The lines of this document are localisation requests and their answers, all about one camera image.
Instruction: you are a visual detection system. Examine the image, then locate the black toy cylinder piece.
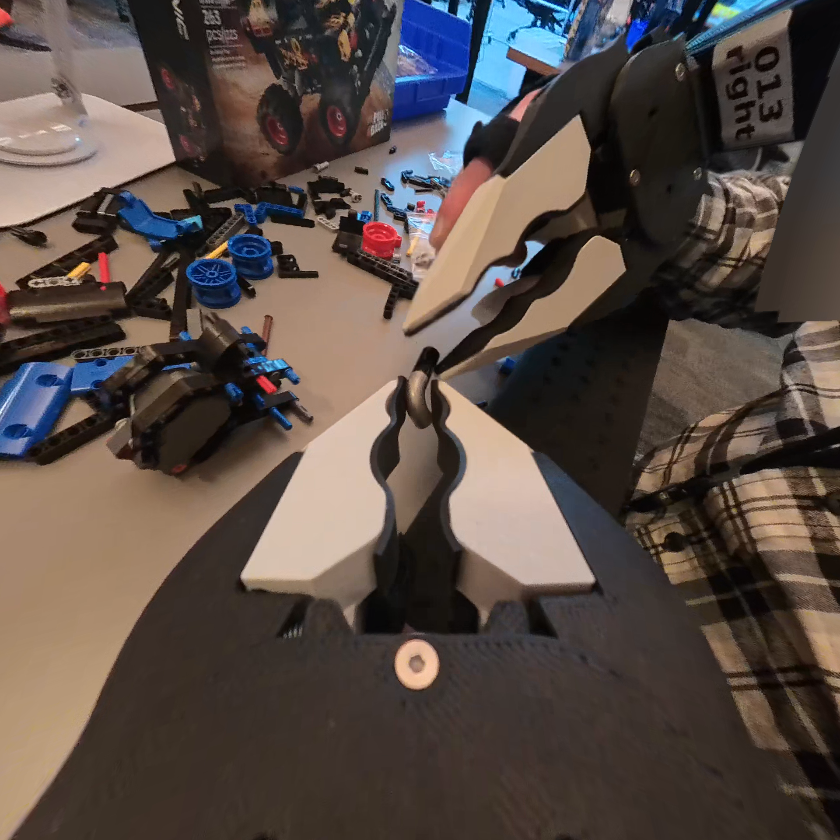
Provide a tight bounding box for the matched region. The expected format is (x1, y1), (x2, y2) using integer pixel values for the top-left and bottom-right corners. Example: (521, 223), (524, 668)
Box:
(7, 282), (129, 324)

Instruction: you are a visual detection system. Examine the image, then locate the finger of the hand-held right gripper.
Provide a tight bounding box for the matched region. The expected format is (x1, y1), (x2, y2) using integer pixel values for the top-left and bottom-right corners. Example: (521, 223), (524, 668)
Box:
(402, 115), (601, 337)
(433, 235), (627, 382)

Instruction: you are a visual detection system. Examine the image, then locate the person's right forearm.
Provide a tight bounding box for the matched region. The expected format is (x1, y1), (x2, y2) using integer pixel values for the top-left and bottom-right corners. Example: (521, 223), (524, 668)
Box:
(646, 147), (798, 329)

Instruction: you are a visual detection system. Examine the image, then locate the printed toy truck box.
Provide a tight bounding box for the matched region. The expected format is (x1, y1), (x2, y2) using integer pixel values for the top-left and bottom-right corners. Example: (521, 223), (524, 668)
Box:
(128, 0), (404, 188)

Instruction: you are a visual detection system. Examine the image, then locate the pile of black toy beams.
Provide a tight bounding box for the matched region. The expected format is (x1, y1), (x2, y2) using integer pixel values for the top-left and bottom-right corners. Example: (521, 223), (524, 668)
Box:
(0, 174), (421, 467)

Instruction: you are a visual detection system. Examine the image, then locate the blue spoked toy wheel rim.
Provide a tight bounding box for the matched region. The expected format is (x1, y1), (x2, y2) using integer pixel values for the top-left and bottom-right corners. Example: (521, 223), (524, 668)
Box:
(185, 258), (242, 309)

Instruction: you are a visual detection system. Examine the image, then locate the blue angled toy beam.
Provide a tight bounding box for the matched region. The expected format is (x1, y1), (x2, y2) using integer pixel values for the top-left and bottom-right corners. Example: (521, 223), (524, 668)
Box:
(233, 200), (308, 224)

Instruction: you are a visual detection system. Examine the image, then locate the blue curved toy panel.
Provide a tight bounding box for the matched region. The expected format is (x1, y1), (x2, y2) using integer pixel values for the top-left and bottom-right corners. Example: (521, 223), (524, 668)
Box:
(0, 361), (74, 458)
(69, 357), (132, 395)

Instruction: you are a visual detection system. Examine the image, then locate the person's right hand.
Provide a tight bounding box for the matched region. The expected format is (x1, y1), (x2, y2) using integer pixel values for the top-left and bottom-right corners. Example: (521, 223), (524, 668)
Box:
(430, 161), (508, 252)

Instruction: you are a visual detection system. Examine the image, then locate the clear bag of small parts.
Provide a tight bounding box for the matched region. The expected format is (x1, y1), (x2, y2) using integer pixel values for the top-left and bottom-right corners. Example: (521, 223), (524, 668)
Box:
(403, 200), (447, 263)

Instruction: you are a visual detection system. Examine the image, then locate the dark grey toy connector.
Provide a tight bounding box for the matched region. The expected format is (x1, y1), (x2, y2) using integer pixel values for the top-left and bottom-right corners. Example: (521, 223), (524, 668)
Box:
(406, 367), (435, 429)

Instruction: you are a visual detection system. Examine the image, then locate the person's plaid shirt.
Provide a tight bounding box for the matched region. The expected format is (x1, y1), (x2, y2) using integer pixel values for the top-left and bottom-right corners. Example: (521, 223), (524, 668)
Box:
(623, 322), (840, 808)

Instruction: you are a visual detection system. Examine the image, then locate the partly built toy chassis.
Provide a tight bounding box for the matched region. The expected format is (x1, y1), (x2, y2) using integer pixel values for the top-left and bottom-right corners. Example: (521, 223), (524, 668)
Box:
(105, 311), (315, 476)

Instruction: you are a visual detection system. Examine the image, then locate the red toy wheel rim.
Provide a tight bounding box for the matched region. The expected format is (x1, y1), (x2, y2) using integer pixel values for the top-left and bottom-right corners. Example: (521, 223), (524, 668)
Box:
(361, 221), (403, 258)

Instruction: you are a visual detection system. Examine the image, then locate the grey flat panel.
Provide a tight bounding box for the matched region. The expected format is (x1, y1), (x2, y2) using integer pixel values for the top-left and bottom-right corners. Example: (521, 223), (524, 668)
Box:
(755, 39), (840, 322)

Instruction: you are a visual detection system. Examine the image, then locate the blue toy fender piece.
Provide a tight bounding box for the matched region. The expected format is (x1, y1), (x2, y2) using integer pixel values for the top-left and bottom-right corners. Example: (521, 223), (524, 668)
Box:
(118, 190), (204, 240)

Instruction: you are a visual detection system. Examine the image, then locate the pile of small toy pins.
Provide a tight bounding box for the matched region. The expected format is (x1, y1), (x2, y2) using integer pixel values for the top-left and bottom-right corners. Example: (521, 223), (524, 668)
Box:
(377, 167), (460, 224)

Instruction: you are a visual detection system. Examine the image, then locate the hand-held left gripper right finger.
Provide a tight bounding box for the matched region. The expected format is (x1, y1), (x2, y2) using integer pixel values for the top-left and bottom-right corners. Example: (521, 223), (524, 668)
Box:
(427, 379), (597, 634)

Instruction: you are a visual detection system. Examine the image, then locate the blue storage bin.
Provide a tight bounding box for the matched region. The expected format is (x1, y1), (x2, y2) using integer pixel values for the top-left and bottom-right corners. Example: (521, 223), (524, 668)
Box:
(390, 0), (470, 122)

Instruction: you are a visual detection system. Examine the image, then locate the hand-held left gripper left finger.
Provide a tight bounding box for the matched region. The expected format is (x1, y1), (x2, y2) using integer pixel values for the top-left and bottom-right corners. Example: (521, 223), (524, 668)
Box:
(239, 377), (421, 634)

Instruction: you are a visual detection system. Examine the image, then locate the black square toy panel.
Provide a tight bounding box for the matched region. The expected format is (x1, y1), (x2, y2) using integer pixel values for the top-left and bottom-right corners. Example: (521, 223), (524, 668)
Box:
(331, 213), (368, 253)

